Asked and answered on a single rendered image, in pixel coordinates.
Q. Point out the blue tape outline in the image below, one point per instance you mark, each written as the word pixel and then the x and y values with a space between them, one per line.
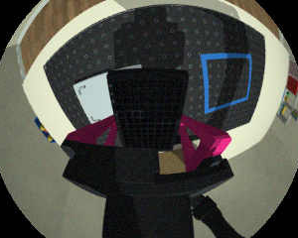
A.
pixel 204 59

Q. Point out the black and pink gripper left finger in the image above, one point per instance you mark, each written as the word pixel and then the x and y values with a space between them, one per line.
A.
pixel 90 133

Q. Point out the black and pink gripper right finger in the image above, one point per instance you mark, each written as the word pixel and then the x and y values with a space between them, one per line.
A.
pixel 213 141

